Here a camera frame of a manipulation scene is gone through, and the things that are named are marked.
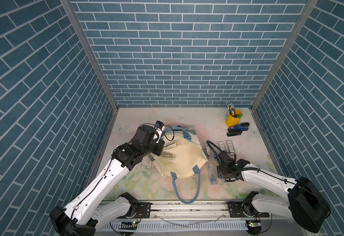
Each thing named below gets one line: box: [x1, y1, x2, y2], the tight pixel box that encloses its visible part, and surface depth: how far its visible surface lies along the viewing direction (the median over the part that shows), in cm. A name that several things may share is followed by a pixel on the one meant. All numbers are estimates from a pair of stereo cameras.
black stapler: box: [226, 128, 243, 137], surface depth 107 cm
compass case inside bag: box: [166, 142, 178, 149], surface depth 96 cm
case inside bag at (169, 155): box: [161, 150, 179, 161], surface depth 93 cm
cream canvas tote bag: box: [151, 125, 208, 205], surface depth 89 cm
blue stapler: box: [228, 124, 249, 132], surface depth 108 cm
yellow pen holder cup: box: [225, 108, 243, 128], surface depth 106 cm
